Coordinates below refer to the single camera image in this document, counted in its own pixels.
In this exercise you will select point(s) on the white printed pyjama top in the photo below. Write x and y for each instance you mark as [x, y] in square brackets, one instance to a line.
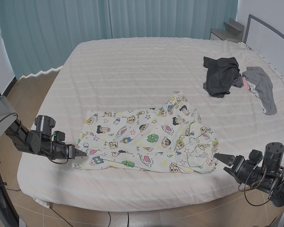
[144, 141]

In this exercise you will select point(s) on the black garment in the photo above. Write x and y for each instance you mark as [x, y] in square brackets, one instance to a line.
[220, 79]

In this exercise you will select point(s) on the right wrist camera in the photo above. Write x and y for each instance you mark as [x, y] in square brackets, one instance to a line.
[255, 155]

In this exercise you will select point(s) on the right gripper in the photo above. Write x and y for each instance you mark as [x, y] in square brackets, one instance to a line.
[246, 171]

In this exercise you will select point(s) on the bed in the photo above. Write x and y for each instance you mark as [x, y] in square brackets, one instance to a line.
[137, 74]

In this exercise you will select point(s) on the grey bedside table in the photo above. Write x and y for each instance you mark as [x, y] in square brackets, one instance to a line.
[226, 34]

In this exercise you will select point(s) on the blue-green curtain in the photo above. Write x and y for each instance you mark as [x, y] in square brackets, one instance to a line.
[54, 20]
[170, 8]

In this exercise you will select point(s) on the pink garment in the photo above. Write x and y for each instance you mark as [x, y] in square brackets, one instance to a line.
[246, 85]

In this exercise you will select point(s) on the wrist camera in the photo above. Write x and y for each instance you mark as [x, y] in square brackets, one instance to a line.
[255, 155]
[59, 136]

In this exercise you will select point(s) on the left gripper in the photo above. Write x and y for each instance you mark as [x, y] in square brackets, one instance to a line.
[61, 151]

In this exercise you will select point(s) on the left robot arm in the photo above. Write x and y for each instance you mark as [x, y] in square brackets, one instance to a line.
[33, 143]

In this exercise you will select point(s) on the dark grey garment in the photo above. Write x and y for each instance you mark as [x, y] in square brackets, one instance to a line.
[237, 81]

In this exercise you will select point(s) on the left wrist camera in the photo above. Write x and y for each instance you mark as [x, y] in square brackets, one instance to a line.
[59, 136]

